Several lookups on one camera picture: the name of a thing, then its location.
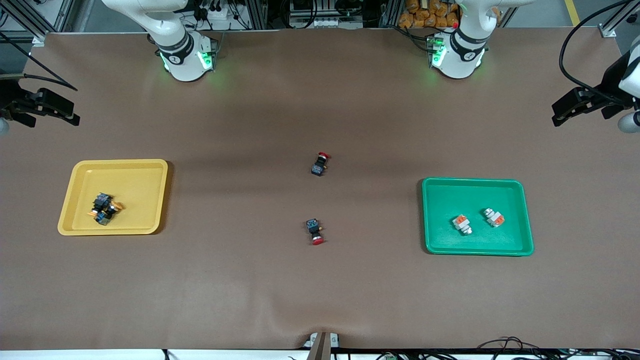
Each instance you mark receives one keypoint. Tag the aluminium frame strut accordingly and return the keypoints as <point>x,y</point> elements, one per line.
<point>607,32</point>
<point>39,39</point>

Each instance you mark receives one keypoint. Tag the red push button switch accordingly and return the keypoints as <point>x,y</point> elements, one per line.
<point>315,230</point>
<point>318,167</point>

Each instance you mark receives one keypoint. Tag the yellow push button switch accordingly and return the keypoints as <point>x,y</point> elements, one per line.
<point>101,201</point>
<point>105,218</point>

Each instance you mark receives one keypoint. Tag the pile of orange packages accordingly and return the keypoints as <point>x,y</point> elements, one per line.
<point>425,15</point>

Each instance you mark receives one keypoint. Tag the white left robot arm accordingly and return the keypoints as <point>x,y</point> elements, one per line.
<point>457,60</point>

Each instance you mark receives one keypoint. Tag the yellow plastic tray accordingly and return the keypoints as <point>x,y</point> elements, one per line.
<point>140,190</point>

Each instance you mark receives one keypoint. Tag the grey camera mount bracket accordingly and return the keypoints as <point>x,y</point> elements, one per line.
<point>320,347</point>

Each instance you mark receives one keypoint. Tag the white power strip with plugs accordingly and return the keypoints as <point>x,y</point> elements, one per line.
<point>215,17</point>

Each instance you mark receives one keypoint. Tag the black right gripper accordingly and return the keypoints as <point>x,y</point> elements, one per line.
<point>10,98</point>

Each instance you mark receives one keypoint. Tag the green plastic tray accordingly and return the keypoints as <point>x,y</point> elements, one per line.
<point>440,200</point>

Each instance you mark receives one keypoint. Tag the aluminium frame post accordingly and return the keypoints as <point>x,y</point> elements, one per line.
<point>389,14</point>
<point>257,15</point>

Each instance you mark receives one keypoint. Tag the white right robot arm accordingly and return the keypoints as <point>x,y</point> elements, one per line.
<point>182,60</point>

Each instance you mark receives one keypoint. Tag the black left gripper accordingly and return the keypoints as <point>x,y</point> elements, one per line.
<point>609,86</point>

